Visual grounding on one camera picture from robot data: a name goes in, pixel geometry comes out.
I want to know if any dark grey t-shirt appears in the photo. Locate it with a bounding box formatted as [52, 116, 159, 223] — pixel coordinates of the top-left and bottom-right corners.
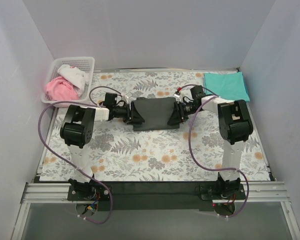
[131, 97, 180, 132]

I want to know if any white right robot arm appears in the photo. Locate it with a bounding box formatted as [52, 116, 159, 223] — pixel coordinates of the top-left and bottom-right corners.
[167, 84, 254, 200]

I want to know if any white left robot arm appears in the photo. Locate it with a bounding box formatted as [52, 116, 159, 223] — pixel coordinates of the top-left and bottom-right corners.
[60, 92, 145, 200]

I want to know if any folded teal t-shirt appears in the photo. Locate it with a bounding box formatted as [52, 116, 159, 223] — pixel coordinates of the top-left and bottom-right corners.
[204, 72, 250, 102]

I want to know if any white crumpled t-shirt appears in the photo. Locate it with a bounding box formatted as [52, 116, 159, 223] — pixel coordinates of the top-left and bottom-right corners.
[57, 64, 90, 91]

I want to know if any white plastic laundry basket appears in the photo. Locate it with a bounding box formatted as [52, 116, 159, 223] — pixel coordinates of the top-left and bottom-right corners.
[41, 56, 95, 104]

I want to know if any pink crumpled t-shirt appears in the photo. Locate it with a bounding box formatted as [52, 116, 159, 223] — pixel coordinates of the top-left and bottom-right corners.
[44, 76, 79, 101]

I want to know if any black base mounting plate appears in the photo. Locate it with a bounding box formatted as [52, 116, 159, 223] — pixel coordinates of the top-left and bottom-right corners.
[67, 181, 246, 212]

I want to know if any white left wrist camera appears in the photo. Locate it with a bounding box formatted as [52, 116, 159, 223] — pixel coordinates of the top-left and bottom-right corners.
[121, 92, 134, 105]

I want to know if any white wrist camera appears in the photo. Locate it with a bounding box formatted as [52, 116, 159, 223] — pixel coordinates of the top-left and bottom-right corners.
[173, 87, 185, 103]
[121, 92, 134, 105]

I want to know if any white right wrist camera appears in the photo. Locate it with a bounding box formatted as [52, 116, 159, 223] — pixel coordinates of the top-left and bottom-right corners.
[173, 87, 185, 103]

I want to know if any aluminium frame rail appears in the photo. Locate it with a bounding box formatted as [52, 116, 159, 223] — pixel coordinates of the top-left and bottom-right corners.
[12, 181, 300, 240]

